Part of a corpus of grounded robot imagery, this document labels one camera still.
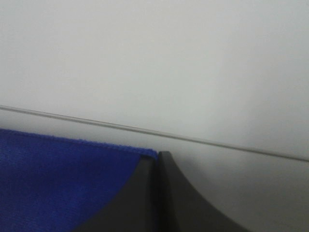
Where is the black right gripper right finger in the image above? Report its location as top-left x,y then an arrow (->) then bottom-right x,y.
158,151 -> 248,232

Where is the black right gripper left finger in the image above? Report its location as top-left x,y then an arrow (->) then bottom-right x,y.
74,156 -> 157,232

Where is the blue microfibre towel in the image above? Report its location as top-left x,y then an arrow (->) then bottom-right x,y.
0,129 -> 157,232

